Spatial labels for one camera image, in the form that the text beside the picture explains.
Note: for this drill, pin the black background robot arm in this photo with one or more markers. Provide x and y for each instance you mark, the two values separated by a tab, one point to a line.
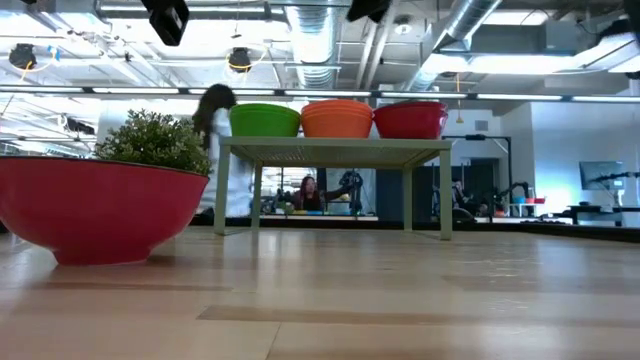
515	192

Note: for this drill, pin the white ceiling dome sensor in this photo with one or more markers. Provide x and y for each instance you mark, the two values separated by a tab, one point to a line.
403	27

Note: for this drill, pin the long ceiling light strip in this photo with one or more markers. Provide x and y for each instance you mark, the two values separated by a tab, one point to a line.
150	91

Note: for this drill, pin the green artificial shrub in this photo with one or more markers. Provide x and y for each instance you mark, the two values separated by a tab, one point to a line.
155	140

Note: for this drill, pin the yellow hanging pendant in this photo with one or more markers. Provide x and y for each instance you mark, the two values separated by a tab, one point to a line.
459	119

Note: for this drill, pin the pale green perforated metal shelf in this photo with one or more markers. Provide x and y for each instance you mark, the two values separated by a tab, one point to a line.
325	145

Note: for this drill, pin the person walking past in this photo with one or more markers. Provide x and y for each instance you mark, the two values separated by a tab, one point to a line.
235	190

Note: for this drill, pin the black metal stand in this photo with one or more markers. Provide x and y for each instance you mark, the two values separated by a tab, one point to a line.
505	142

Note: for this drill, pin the person seated behind shelf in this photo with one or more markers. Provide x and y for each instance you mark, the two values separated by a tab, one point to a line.
310	197

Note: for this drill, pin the person seated in shadow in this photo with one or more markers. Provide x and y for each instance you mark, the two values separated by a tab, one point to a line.
462	197

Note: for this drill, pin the background work table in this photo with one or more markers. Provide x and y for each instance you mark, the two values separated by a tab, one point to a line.
320	217

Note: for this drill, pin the white cart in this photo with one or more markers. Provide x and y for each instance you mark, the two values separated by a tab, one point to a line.
527	207

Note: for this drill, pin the dark background desk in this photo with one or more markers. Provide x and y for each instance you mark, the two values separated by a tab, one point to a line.
600	210

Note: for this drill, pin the ribbed silver ventilation duct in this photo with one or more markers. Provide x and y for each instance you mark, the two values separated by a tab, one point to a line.
313	45

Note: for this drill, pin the smooth silver ventilation duct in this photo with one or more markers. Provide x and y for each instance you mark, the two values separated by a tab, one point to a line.
450	45

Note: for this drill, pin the dark wall monitor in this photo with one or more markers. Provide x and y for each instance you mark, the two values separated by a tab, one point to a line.
600	172

